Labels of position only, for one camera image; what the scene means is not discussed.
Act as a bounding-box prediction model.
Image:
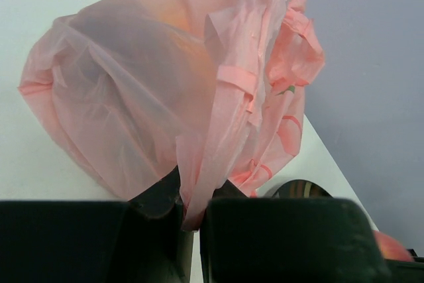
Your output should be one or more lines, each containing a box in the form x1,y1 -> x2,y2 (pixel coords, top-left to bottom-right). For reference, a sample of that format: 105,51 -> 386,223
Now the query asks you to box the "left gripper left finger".
1,170 -> 193,282

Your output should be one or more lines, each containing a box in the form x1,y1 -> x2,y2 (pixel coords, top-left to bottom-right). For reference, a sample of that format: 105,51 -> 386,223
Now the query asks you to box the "pink fake peach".
373,230 -> 414,262

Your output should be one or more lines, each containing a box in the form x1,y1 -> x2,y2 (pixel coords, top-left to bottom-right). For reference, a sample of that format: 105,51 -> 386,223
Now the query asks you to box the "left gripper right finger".
200,182 -> 391,282

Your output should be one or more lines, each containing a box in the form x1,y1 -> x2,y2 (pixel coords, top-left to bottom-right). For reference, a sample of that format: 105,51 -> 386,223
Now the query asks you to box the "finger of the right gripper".
386,249 -> 424,283

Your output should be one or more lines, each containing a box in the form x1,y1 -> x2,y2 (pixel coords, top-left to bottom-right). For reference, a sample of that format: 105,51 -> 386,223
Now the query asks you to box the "orange fake fruit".
156,3 -> 216,87

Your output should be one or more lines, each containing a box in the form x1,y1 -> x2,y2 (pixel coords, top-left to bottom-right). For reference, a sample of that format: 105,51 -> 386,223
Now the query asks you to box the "pink plastic bag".
19,0 -> 325,230

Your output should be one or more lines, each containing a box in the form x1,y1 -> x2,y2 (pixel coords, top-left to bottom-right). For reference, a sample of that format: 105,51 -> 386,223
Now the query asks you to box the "black rimmed ceramic plate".
265,179 -> 331,198

